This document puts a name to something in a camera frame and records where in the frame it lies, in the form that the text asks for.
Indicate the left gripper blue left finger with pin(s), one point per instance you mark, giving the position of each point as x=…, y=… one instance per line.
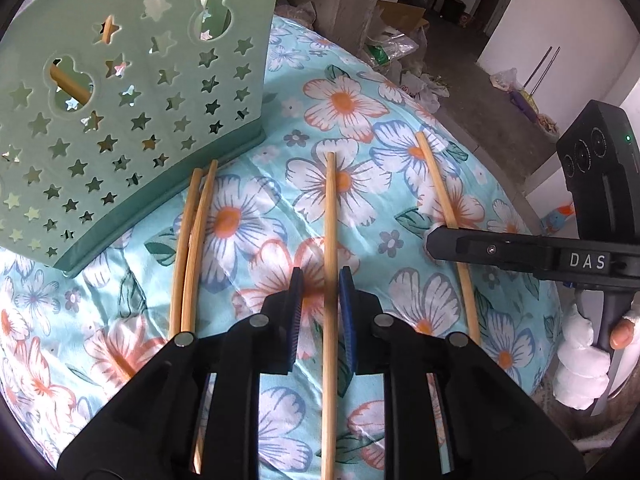
x=192, y=410

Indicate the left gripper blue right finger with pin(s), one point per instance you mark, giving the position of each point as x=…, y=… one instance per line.
x=449, y=411

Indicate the right hand in white glove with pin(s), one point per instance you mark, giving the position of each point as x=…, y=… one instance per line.
x=582, y=374

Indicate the floral blue quilt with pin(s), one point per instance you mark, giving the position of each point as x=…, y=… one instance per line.
x=68, y=344

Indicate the mint green utensil caddy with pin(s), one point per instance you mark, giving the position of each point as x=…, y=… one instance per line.
x=179, y=85

